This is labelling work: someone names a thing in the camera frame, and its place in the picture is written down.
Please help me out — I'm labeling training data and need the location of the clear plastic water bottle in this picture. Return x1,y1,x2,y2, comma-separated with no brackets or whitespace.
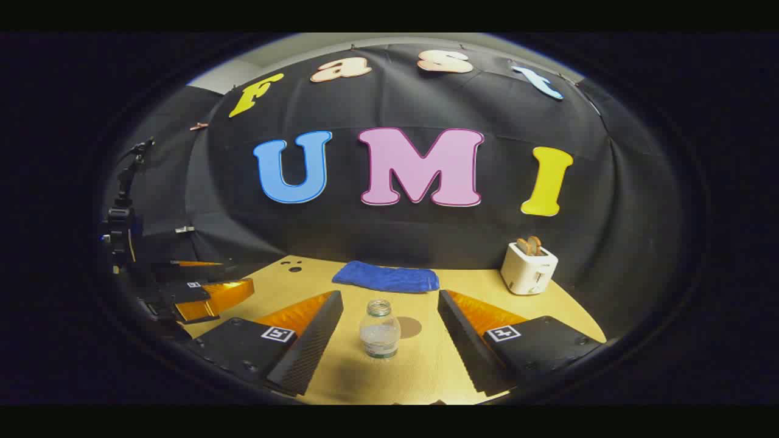
359,299,402,360

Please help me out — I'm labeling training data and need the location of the blue folded towel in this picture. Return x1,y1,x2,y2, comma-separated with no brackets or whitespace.
332,260,440,294

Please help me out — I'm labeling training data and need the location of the black backdrop cloth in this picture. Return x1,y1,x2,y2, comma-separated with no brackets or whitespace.
100,43,685,341

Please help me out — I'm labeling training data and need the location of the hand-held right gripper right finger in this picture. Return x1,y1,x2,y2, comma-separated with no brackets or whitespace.
437,289,603,397

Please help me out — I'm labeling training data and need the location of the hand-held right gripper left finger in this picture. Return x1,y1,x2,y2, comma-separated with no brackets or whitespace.
183,290,344,397

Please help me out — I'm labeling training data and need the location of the white toaster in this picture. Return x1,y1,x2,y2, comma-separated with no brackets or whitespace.
500,242,559,296

